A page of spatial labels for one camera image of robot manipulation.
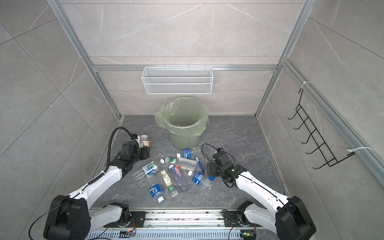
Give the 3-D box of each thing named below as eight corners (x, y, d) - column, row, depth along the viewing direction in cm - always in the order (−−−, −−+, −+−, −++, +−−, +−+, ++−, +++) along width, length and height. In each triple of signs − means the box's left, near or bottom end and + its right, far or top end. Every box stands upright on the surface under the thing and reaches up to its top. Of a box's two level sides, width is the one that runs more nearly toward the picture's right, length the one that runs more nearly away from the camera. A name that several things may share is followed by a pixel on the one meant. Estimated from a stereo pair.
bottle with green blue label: (138, 184, 86) (135, 181, 81) (135, 177, 89) (131, 173, 84) (160, 171, 91) (158, 167, 86) (156, 165, 94) (154, 160, 89)
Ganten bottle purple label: (181, 195, 83) (180, 192, 79) (167, 170, 92) (166, 167, 89) (190, 189, 85) (190, 186, 81) (175, 165, 94) (175, 162, 91)
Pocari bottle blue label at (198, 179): (186, 178, 88) (185, 174, 84) (191, 171, 91) (190, 167, 87) (208, 193, 83) (209, 190, 79) (213, 185, 86) (214, 182, 81)
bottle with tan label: (166, 187, 84) (165, 185, 80) (161, 175, 88) (159, 172, 85) (172, 184, 85) (171, 182, 81) (166, 172, 90) (165, 169, 86)
